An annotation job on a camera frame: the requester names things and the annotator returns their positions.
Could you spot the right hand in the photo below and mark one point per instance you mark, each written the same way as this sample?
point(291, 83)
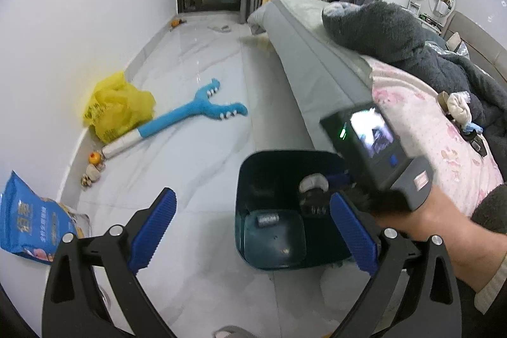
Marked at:
point(476, 253)

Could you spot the black tissue packet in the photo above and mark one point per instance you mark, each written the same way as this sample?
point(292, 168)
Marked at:
point(475, 141)

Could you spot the pink cartoon print blanket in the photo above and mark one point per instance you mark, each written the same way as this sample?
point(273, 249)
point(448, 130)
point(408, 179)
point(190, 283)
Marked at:
point(411, 107)

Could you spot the cardboard tape roll core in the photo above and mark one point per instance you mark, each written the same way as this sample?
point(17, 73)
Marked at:
point(442, 100)

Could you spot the white floor slipper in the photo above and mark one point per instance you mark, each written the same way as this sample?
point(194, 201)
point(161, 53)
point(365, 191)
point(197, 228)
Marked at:
point(222, 29)

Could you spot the small duck keychain toys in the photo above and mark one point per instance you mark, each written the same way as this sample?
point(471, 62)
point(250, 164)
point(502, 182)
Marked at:
point(93, 170)

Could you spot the white sock ball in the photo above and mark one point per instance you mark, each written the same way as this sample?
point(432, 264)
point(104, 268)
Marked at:
point(458, 107)

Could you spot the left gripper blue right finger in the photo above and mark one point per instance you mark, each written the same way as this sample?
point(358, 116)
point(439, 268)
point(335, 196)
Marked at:
point(362, 245)

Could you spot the orange black floor item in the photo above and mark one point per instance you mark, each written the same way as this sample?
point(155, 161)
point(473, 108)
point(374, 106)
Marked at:
point(175, 23)

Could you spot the yellow plastic bag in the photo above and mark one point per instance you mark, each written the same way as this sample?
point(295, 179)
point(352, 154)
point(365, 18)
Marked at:
point(116, 107)

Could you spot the white dressing table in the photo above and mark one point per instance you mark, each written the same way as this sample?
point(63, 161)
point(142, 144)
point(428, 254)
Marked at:
point(421, 10)

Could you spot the blue tissue packet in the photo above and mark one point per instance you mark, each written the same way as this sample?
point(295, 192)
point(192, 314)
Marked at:
point(471, 127)

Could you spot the blue snack bag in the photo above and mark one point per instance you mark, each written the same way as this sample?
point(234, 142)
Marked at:
point(32, 226)

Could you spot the grey mattress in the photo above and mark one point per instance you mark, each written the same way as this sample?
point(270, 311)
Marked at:
point(324, 77)

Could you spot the blue white patterned duvet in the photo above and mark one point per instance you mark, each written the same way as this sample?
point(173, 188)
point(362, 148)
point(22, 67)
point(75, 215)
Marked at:
point(443, 48)

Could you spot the grey upholstered headboard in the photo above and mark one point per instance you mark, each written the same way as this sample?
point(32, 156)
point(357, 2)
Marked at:
point(483, 49)

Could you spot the dark teal trash bin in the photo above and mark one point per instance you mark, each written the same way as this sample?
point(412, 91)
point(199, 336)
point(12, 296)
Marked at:
point(268, 182)

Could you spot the blue plush slingshot toy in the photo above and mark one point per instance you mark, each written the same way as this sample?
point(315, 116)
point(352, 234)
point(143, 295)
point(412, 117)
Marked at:
point(199, 106)

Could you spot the dark grey fleece blanket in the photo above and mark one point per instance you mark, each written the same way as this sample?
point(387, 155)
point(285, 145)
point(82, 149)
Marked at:
point(392, 35)

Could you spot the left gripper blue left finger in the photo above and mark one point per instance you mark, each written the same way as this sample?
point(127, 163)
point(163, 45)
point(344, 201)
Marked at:
point(147, 227)

